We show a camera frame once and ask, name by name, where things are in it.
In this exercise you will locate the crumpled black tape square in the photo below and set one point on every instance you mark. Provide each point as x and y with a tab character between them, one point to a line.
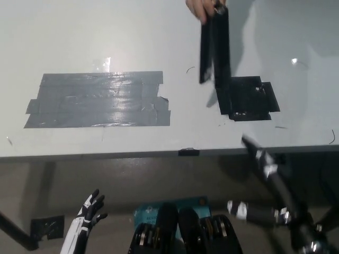
49	226

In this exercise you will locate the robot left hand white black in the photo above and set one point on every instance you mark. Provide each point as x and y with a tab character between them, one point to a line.
91	209

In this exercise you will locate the grey duct tape patch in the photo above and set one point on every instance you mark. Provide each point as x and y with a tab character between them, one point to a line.
100	100

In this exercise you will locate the black tape patch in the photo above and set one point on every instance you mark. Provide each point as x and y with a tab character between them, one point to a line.
249	100

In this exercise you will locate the black table leg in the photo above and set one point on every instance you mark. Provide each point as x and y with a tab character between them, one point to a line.
18	232

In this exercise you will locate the person's bare hand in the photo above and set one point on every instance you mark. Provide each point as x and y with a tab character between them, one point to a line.
197	8

